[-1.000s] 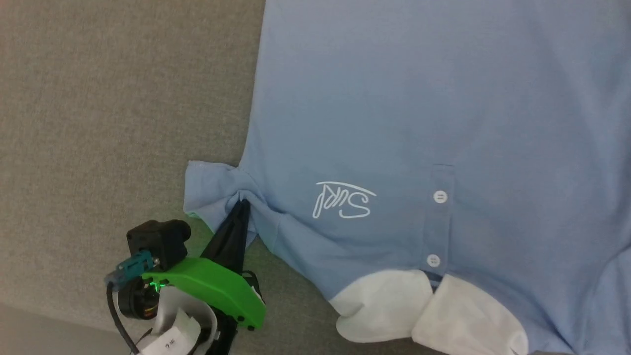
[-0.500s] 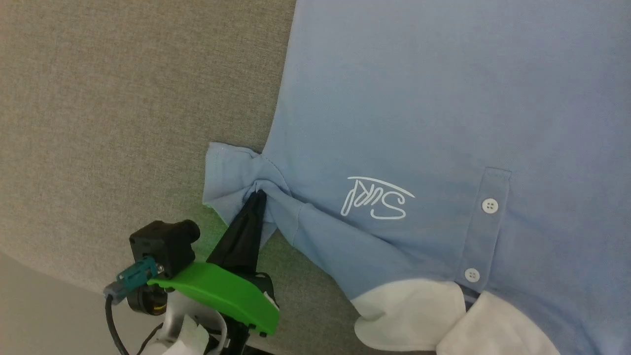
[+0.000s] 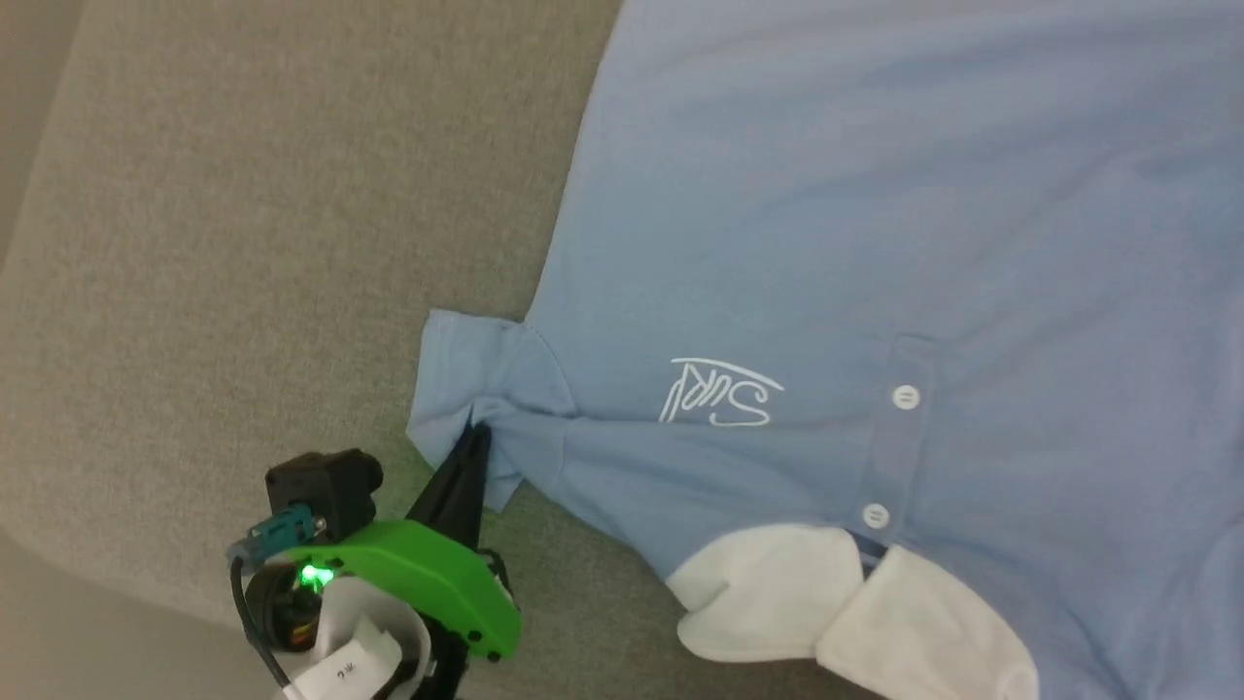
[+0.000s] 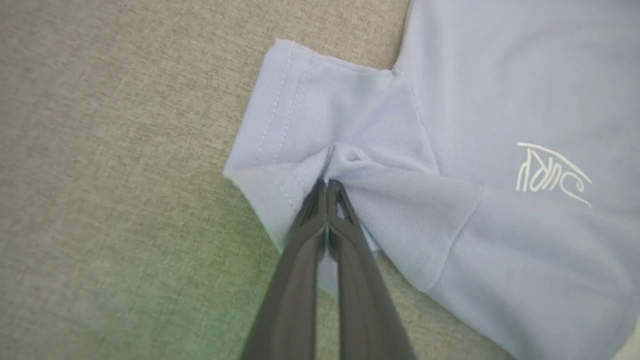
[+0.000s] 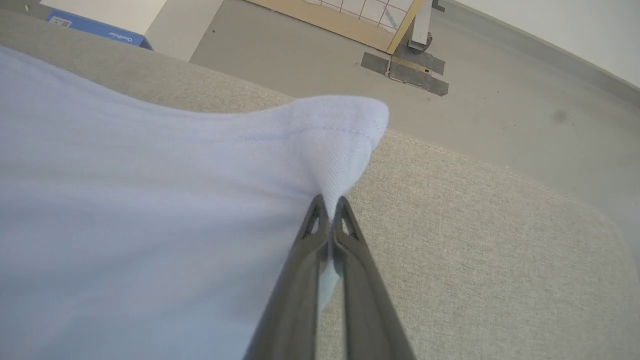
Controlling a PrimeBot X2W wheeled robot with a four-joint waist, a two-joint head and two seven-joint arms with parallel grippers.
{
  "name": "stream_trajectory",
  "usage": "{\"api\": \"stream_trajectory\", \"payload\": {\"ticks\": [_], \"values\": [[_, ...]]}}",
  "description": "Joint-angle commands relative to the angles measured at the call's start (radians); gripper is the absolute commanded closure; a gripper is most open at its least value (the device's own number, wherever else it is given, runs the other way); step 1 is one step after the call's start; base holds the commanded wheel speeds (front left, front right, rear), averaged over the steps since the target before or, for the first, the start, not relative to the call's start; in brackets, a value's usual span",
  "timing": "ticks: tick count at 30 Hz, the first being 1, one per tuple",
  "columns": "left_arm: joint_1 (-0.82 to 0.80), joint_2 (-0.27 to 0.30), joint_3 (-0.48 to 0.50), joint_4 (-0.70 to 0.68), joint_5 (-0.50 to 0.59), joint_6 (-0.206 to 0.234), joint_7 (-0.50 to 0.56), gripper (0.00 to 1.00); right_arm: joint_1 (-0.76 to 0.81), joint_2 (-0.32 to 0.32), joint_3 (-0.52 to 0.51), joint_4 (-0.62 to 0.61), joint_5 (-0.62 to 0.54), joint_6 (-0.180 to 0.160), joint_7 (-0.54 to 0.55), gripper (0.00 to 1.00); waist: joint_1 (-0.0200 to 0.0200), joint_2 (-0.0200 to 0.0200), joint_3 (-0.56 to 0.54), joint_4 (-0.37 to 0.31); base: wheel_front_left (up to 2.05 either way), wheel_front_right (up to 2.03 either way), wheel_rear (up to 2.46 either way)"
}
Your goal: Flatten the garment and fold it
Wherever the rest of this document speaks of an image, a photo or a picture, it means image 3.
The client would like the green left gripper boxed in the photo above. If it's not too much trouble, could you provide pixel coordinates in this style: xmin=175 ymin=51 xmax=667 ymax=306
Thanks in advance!
xmin=280 ymin=425 xmax=524 ymax=664

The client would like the light blue polo shirt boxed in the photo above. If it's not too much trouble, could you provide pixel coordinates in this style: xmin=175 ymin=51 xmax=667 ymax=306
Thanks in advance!
xmin=404 ymin=0 xmax=1244 ymax=700

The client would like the grey fabric sofa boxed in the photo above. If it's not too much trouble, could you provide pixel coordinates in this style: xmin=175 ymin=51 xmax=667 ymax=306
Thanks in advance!
xmin=0 ymin=0 xmax=881 ymax=700

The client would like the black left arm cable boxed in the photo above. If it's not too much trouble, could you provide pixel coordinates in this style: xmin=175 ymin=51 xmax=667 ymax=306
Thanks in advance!
xmin=225 ymin=503 xmax=328 ymax=697

